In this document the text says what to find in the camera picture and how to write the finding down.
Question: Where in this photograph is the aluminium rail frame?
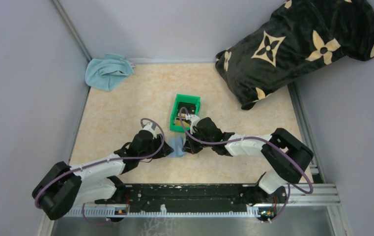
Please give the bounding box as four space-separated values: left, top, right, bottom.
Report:
37 184 341 218

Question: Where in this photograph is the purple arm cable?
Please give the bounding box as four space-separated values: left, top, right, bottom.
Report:
34 118 165 225
177 107 315 222

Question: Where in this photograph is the beige leather card holder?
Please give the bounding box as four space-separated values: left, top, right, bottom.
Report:
168 135 186 158

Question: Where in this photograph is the light blue cloth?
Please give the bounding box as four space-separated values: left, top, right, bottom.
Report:
85 54 135 91

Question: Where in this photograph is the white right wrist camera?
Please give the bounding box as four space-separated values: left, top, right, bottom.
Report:
186 114 201 134

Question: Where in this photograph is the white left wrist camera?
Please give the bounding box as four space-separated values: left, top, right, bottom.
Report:
143 122 157 138

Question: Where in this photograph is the black floral pillow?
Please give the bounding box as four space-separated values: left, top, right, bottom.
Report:
215 0 374 110

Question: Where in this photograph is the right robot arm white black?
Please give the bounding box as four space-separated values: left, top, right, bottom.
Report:
183 115 314 203

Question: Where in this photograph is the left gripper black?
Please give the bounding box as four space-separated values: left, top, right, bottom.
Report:
139 133 174 160

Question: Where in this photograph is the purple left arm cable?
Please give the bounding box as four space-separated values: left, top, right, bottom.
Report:
34 118 165 225

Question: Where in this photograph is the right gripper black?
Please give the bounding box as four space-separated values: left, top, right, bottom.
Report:
182 127 214 155

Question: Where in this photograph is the dark grey credit card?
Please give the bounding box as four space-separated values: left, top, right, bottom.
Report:
177 102 197 114

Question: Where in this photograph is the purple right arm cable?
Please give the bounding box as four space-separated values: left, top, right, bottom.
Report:
177 107 315 222

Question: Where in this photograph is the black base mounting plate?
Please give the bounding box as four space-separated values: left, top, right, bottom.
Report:
95 182 288 214

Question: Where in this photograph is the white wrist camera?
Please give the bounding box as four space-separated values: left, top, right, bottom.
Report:
186 114 201 134
143 122 157 138

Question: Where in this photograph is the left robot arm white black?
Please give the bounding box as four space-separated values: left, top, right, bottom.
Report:
31 130 174 220

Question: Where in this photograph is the green plastic bin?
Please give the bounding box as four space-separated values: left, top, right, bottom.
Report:
170 94 201 132

